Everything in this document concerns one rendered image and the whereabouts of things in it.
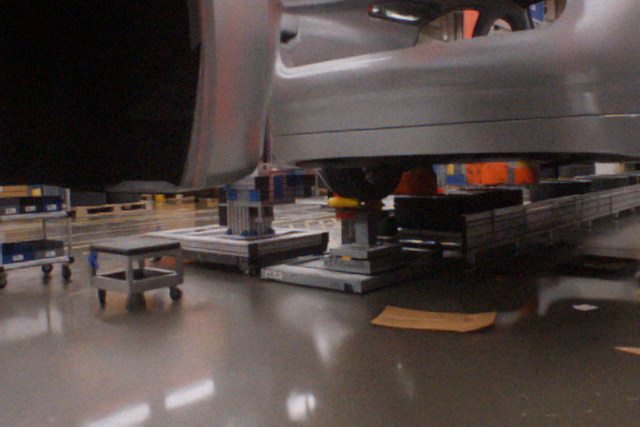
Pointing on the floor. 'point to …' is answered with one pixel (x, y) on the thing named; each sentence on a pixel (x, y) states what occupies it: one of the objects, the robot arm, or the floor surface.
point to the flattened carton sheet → (397, 317)
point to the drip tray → (598, 262)
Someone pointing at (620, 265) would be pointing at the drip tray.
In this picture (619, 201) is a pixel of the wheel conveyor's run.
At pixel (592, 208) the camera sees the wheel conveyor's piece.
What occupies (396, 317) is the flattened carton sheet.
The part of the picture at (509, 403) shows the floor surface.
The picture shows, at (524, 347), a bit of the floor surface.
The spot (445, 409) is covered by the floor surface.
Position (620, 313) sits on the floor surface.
